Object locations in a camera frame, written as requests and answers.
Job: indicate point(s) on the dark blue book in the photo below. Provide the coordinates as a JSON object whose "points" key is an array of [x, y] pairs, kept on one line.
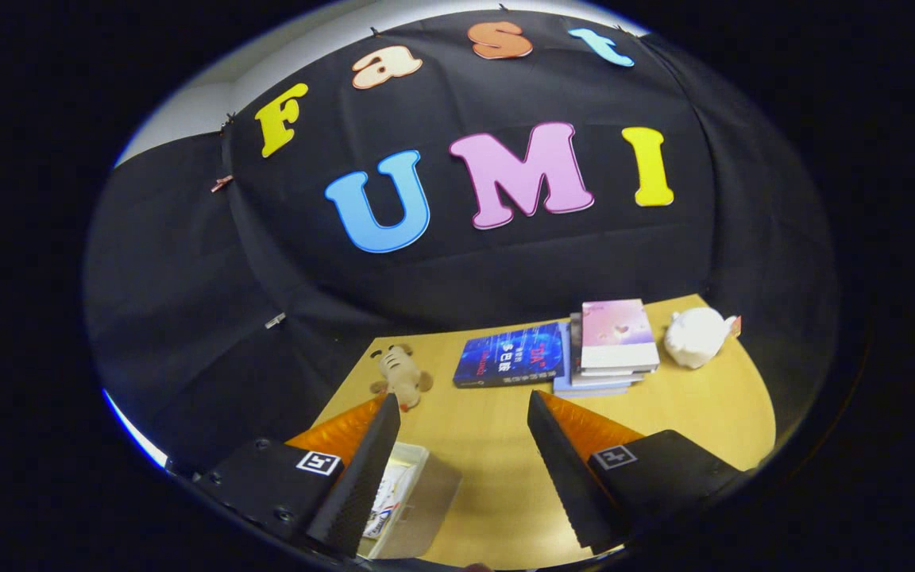
{"points": [[509, 356]]}

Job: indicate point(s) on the beige fabric storage box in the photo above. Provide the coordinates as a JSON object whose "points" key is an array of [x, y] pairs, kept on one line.
{"points": [[434, 508]]}

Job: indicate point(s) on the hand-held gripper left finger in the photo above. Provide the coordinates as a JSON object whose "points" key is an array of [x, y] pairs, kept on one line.
{"points": [[362, 485]]}

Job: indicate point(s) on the red clip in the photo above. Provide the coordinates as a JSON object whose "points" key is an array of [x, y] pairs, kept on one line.
{"points": [[221, 183]]}

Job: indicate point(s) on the white canvas shoe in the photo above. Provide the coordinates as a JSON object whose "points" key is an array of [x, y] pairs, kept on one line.
{"points": [[390, 492]]}

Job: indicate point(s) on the silver clip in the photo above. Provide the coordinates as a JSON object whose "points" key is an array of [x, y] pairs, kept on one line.
{"points": [[275, 320]]}

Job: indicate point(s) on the tan plush dog toy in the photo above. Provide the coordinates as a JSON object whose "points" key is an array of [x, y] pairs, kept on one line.
{"points": [[403, 377]]}

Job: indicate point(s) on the light blue book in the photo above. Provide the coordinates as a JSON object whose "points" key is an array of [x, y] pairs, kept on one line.
{"points": [[584, 392]]}

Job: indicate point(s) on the pink cover book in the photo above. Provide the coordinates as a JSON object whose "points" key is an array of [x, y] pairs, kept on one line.
{"points": [[616, 330]]}

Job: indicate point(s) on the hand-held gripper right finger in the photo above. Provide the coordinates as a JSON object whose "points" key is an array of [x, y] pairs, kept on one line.
{"points": [[565, 485]]}

